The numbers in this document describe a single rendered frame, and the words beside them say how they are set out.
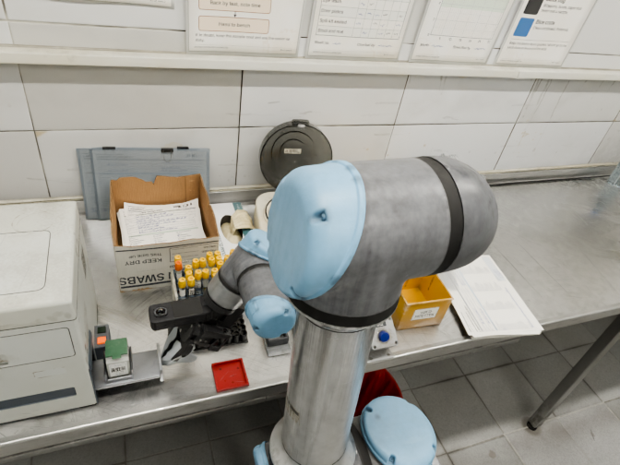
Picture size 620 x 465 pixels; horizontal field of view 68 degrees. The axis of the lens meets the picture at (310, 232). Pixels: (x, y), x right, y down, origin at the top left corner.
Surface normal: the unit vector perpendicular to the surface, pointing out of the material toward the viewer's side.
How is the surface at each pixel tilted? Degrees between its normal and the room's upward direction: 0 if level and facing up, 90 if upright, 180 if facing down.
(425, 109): 90
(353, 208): 33
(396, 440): 7
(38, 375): 90
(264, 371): 0
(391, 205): 39
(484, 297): 1
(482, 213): 53
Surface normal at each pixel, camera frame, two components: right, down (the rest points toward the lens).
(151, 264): 0.33, 0.60
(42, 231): 0.15, -0.77
